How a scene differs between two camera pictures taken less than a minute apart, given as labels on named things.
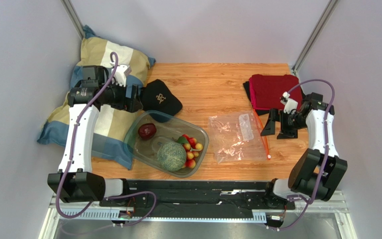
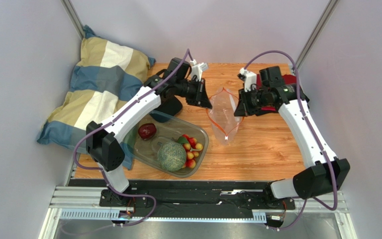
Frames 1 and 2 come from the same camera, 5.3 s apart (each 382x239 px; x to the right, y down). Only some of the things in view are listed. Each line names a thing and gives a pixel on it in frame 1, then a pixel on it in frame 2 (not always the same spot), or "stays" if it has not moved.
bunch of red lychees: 192,149 stays
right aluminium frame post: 315,34 stays
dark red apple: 147,131 stays
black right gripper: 284,123 → 247,100
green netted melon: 171,156 stays
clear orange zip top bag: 238,136 → 221,109
